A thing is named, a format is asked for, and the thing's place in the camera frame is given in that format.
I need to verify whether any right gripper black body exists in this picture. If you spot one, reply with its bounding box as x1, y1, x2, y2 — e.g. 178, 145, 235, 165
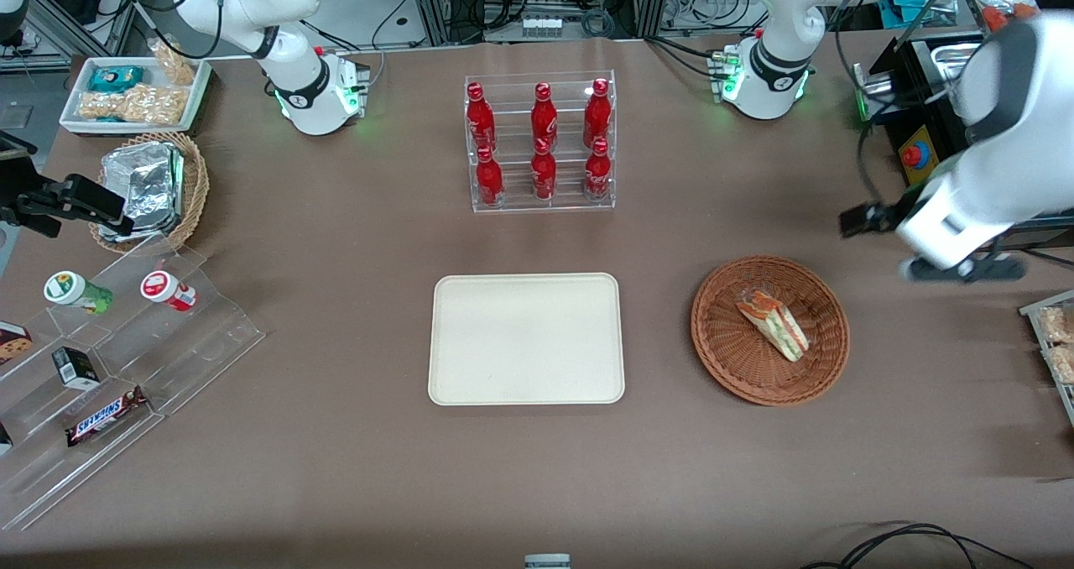
0, 131, 65, 211

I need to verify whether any triangular sandwich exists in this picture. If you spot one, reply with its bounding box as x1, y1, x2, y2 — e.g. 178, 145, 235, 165
735, 289, 811, 363

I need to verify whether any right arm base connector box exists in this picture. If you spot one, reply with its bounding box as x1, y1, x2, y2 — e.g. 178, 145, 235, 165
336, 55, 373, 118

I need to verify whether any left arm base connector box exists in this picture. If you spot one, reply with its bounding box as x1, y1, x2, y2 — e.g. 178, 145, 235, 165
706, 44, 744, 102

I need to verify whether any tan wicker basket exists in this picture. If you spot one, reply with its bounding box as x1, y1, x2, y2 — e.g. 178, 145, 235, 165
87, 130, 211, 256

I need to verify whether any white plastic snack tray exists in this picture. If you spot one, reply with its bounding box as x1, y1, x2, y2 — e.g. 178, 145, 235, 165
59, 55, 213, 138

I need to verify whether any white tray of cereal bars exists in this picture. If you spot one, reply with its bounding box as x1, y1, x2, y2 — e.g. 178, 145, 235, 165
1019, 290, 1074, 428

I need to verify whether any brown round wicker basket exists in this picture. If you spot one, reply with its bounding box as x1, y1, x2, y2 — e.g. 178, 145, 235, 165
691, 255, 852, 408

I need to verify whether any cream rectangular tray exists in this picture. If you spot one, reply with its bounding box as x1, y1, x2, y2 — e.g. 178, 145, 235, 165
427, 273, 627, 407

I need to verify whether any aluminium foil container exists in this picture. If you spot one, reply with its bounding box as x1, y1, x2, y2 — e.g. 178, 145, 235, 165
98, 141, 186, 243

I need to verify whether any red emergency stop button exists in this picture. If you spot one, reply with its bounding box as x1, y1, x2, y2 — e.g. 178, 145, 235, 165
898, 128, 941, 189

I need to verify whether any green yogurt cup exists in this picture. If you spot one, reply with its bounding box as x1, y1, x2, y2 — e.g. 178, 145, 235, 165
44, 270, 115, 316

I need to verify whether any clear bag of peanuts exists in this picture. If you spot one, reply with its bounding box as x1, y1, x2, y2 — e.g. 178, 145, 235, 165
76, 82, 190, 127

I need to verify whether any wrapped cereal bar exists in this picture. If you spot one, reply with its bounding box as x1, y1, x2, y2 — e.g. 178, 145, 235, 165
1037, 304, 1074, 345
1044, 344, 1074, 386

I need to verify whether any black control box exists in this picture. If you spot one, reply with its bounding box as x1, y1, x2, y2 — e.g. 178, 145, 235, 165
854, 30, 1074, 247

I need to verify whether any red yogurt cup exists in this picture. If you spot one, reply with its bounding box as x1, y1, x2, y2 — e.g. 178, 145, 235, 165
139, 269, 199, 313

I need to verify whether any teal snack packet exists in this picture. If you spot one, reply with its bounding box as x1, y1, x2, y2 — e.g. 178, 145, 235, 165
87, 65, 146, 94

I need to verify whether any chocolate chip cookie box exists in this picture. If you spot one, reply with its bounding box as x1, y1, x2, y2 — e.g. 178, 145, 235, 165
0, 321, 35, 368

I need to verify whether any small black carton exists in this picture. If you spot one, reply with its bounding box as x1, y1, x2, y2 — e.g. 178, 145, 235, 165
51, 346, 102, 390

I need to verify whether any clear bag of snacks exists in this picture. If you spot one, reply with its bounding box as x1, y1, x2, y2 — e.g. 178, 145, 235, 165
149, 38, 199, 88

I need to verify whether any clear acrylic stepped shelf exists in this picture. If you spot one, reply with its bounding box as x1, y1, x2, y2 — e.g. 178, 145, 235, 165
0, 237, 269, 533

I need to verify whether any orange object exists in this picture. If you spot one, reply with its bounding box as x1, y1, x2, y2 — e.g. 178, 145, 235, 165
980, 2, 1039, 34

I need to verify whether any Snickers chocolate bar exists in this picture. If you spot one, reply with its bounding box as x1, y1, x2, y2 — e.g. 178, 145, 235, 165
65, 385, 149, 448

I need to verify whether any red cola bottle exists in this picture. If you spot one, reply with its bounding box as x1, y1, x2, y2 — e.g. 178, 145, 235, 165
476, 144, 505, 209
583, 78, 612, 150
466, 82, 497, 154
531, 138, 558, 201
584, 137, 613, 203
530, 82, 559, 152

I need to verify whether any clear acrylic bottle rack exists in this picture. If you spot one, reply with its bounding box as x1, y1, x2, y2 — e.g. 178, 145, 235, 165
464, 70, 618, 214

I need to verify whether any white power strip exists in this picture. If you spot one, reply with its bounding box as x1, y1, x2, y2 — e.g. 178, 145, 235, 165
519, 13, 564, 42

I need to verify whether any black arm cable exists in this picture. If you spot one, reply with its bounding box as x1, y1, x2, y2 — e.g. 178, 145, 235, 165
834, 15, 894, 209

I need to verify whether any black floor cable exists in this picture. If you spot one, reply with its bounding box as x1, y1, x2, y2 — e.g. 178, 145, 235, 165
800, 522, 1038, 569

